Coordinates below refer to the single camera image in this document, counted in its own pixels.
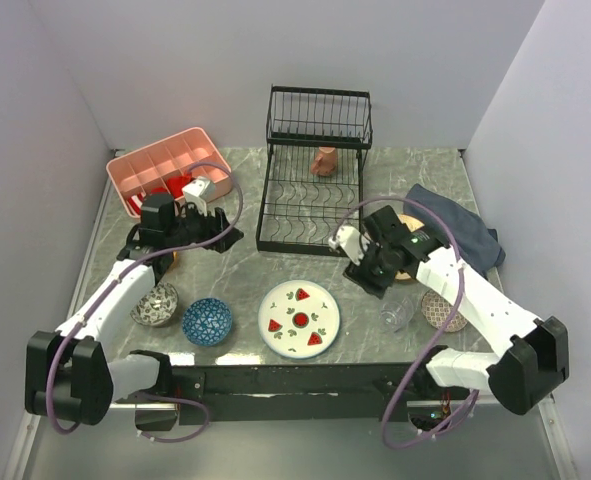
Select pink compartment tray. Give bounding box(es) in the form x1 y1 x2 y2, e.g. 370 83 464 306
106 127 232 220

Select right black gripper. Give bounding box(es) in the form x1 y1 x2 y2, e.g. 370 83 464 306
344 236 398 300

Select aluminium frame rail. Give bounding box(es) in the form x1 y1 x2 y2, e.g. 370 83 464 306
24 389 146 416

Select red patterned small bowl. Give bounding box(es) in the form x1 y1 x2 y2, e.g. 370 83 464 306
421 290 467 333

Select grey patterned bowl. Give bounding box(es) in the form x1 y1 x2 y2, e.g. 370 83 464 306
130 282 179 328

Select white watermelon plate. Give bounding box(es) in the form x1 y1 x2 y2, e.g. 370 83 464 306
258 280 341 360

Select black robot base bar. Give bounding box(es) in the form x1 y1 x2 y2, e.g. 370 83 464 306
113 361 476 433

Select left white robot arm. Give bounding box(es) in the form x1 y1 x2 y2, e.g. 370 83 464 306
24 194 244 427

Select red item in tray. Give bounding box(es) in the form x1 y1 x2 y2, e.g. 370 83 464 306
151 174 193 199

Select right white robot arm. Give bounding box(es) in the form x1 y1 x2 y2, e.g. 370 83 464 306
328 206 569 415

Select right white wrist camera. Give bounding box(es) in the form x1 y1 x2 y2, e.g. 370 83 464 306
328 225 365 265

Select blue triangle pattern bowl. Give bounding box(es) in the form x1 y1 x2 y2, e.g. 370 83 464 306
181 298 233 347

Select beige bird plate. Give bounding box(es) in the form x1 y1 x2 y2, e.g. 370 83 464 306
395 214 424 282

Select blue cloth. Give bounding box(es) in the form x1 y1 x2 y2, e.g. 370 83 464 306
406 184 506 277

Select pink coffee mug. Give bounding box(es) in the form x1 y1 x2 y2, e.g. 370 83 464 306
310 147 338 177

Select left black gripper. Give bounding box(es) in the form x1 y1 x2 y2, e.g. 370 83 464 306
165 199 243 253

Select black wire dish rack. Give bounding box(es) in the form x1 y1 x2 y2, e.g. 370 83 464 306
255 85 373 256

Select clear plastic cup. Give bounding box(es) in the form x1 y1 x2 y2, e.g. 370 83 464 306
379 298 416 333

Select red white striped item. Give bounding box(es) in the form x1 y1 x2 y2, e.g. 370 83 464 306
126 193 146 217

